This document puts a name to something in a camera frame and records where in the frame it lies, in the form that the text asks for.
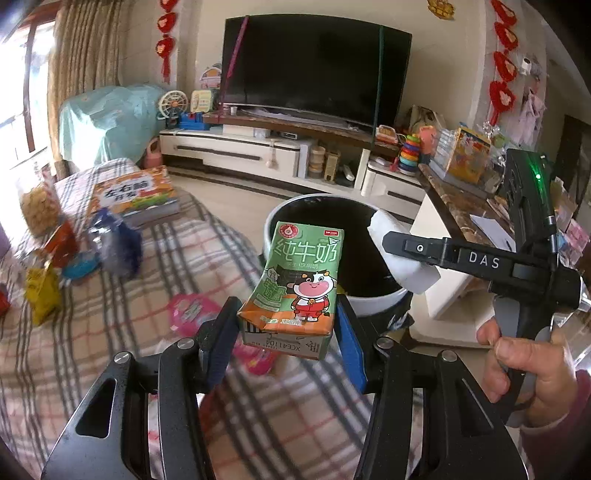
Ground black bin liner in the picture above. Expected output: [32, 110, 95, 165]
[272, 198, 411, 333]

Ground yellow green toy phone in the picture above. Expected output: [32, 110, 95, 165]
[190, 89, 214, 113]

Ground stack of tape rolls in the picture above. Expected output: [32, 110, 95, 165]
[308, 145, 327, 179]

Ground white paper sheet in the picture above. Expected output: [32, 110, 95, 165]
[468, 213, 516, 253]

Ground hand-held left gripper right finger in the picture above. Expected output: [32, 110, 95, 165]
[333, 293, 532, 480]

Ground marble top side table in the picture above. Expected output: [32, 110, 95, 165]
[410, 164, 525, 344]

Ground hanging pale clothes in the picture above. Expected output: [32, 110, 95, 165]
[517, 90, 549, 149]

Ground black curved television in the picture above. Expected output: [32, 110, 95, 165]
[219, 16, 413, 131]

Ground small white fan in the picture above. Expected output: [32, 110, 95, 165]
[156, 89, 191, 128]

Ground pink plastic toy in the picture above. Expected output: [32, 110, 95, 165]
[417, 124, 438, 156]

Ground white television stand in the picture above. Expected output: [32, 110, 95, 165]
[159, 113, 428, 209]

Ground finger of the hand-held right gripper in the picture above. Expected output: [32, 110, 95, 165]
[381, 231, 455, 269]

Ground blue plastic wrapper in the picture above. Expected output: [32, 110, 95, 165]
[87, 209, 143, 278]

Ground red snack wrapper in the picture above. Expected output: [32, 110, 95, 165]
[42, 220, 78, 267]

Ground white tissue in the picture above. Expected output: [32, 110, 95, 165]
[367, 209, 441, 295]

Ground teal blue toy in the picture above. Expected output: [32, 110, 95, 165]
[61, 255, 101, 281]

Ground beige patterned curtain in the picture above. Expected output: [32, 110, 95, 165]
[46, 0, 131, 168]

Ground colourful picture box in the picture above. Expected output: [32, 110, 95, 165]
[447, 127, 493, 184]

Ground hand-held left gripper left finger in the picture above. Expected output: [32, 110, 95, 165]
[41, 295, 243, 480]

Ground green orange milk carton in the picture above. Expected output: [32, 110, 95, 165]
[236, 220, 346, 361]

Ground red gold wall ornament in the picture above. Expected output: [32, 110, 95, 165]
[427, 0, 458, 19]

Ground beige cloth bag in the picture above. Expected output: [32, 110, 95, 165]
[406, 105, 445, 134]

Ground person's right hand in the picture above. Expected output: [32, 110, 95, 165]
[475, 316, 580, 428]

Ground rainbow stacking ring toy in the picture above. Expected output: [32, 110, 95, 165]
[396, 134, 424, 176]

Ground clear bag of snacks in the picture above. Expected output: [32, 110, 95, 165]
[15, 167, 64, 245]

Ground pink plastic packet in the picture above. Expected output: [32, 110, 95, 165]
[167, 294, 278, 376]

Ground round pink wall sticker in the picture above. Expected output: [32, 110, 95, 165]
[199, 65, 225, 91]

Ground red framed window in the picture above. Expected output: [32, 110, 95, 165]
[0, 18, 57, 163]

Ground white round trash bin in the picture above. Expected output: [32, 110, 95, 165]
[261, 194, 411, 319]

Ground red knot wall decoration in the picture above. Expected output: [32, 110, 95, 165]
[156, 0, 179, 85]
[488, 0, 519, 126]

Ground blue toy block set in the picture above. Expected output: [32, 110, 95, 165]
[178, 112, 209, 131]

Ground teal dust cover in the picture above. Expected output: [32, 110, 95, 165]
[59, 84, 169, 161]

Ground yellow snack packet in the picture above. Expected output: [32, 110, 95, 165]
[25, 264, 64, 325]

